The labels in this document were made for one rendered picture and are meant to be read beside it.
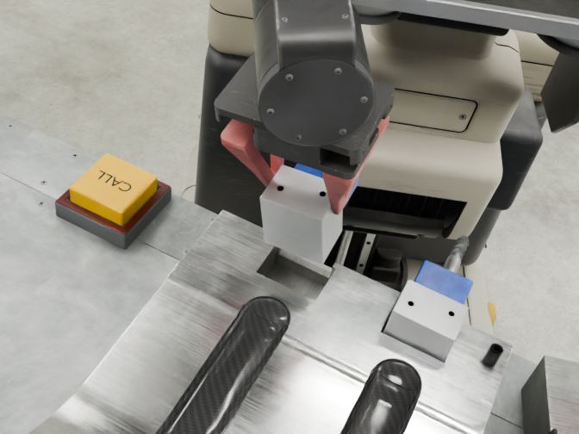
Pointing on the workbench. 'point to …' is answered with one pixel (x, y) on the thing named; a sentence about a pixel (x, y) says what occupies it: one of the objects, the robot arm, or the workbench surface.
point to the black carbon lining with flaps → (201, 383)
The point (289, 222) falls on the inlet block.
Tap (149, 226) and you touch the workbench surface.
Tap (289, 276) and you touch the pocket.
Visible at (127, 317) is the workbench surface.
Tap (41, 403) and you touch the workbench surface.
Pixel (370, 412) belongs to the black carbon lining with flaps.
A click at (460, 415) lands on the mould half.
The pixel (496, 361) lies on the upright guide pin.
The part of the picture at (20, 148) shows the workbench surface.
